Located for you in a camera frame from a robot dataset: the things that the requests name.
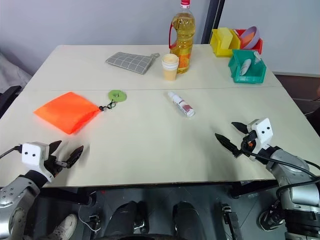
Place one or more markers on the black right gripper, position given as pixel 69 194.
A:
pixel 248 145

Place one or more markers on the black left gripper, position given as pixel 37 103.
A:
pixel 51 165

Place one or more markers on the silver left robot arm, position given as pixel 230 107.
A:
pixel 15 195

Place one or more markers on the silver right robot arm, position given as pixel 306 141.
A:
pixel 292 172

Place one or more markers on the green plastic bin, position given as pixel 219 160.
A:
pixel 250 76

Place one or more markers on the white spray bottle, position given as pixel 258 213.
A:
pixel 180 103

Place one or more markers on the white grey tube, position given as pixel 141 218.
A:
pixel 245 67

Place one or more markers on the white sneaker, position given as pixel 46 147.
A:
pixel 63 226

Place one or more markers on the black chair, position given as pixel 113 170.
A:
pixel 8 97

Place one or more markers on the green round disc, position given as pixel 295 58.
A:
pixel 121 96

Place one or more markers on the white paper label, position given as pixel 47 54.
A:
pixel 257 57

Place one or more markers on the dark rounded shape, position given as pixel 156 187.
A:
pixel 186 220
pixel 123 220

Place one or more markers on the stacked cream paper cups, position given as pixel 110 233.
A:
pixel 170 70

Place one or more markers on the red plastic bin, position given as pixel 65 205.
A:
pixel 260 46

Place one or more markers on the yellow plastic bin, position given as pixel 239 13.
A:
pixel 221 43

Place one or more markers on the purple plastic bowl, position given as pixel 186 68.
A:
pixel 255 37

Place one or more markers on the grey checked pot holder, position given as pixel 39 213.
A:
pixel 130 62

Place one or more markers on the yellow cooking oil bottle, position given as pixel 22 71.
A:
pixel 183 37

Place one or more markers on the dark metal pole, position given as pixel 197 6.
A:
pixel 210 22

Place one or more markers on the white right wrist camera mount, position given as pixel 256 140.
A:
pixel 261 136

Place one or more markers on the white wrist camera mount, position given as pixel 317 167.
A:
pixel 32 155
pixel 261 136

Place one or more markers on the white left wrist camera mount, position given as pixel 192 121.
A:
pixel 32 155

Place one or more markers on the black table frame bar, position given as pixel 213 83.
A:
pixel 252 188
pixel 70 196

